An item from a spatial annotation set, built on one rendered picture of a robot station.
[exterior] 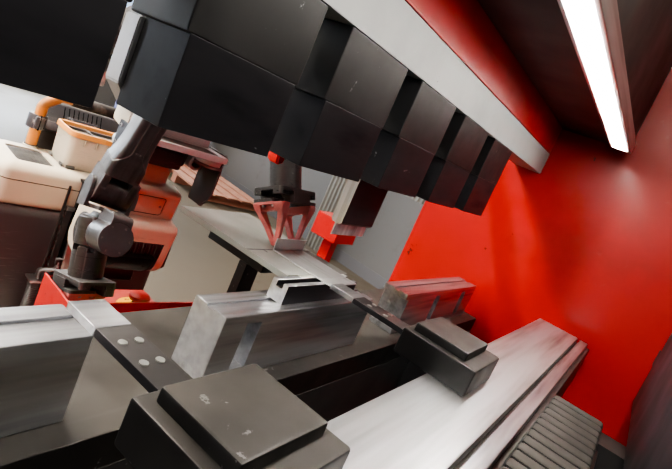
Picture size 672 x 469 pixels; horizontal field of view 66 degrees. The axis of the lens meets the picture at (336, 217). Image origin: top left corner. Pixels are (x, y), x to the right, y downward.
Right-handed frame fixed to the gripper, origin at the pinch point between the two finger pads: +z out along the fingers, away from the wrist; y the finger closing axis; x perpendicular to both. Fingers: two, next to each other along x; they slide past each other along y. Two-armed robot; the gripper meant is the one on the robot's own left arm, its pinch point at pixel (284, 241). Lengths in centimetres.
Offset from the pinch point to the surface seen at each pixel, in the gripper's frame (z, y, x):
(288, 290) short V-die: 8.1, -13.0, -11.0
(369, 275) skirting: 7, 367, 186
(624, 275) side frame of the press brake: 6, 85, -47
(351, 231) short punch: -1.2, -0.2, -13.9
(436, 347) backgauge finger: 15.2, -6.9, -30.9
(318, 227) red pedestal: -19, 151, 97
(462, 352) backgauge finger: 15.8, -5.7, -34.0
